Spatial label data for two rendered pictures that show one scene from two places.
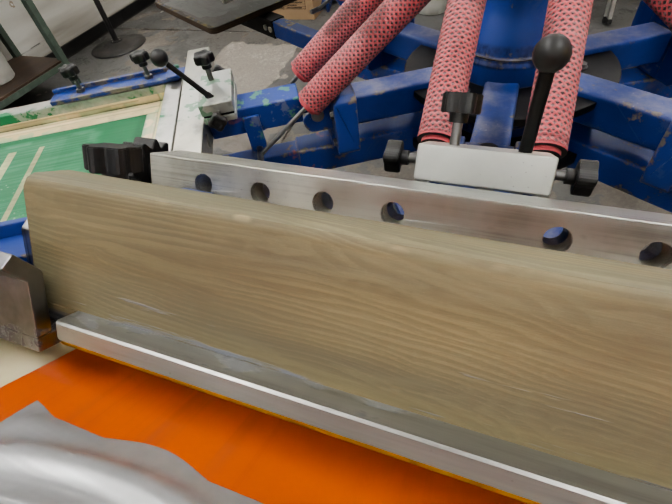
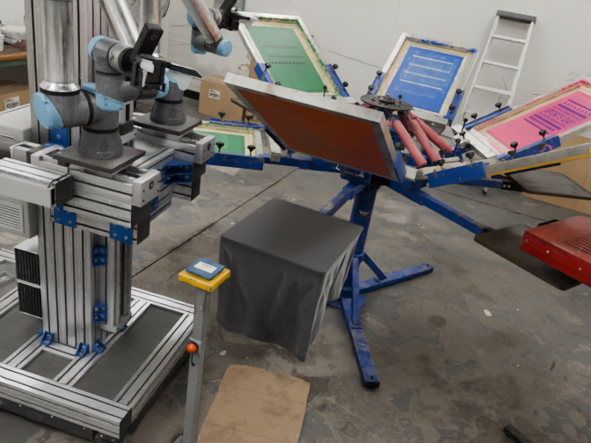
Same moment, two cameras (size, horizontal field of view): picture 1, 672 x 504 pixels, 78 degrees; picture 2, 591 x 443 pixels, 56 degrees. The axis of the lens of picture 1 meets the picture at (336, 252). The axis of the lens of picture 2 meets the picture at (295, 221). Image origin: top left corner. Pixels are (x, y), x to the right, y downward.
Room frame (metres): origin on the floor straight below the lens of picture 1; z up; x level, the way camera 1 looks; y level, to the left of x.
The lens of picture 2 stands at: (-2.26, 0.41, 1.98)
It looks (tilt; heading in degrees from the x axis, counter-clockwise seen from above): 26 degrees down; 352
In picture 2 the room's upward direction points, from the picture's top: 10 degrees clockwise
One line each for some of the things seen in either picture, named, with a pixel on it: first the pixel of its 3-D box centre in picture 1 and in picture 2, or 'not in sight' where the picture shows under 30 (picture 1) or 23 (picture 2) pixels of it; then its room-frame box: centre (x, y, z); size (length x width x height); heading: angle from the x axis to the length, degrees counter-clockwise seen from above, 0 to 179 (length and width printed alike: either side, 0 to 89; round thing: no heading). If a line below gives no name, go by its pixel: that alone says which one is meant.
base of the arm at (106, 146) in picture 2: not in sight; (100, 138); (-0.40, 0.87, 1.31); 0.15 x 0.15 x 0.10
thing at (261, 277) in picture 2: not in sight; (264, 299); (-0.44, 0.24, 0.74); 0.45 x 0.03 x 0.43; 62
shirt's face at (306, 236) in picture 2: not in sight; (295, 230); (-0.23, 0.13, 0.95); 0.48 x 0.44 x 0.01; 152
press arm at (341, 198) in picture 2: not in sight; (334, 205); (0.21, -0.10, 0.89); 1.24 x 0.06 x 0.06; 152
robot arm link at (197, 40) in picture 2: not in sight; (201, 40); (0.34, 0.61, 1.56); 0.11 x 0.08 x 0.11; 47
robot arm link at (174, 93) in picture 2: not in sight; (168, 80); (0.07, 0.71, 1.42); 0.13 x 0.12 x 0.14; 47
